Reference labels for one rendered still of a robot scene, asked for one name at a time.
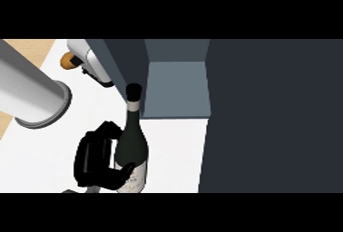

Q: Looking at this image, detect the orange round knob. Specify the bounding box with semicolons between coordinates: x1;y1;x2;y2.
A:
59;51;85;71

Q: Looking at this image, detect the dark green wine bottle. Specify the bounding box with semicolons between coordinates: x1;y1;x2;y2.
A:
112;82;150;194

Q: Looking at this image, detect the dark grey open cabinet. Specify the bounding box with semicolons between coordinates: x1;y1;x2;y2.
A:
84;39;212;120

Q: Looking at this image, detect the pale grey cylindrical canister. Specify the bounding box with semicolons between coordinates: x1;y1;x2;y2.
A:
0;39;73;130

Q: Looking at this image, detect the dark grey cabinet door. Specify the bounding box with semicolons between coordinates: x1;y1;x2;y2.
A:
196;39;343;194

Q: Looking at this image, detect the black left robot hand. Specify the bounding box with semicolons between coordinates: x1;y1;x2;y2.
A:
72;120;137;191

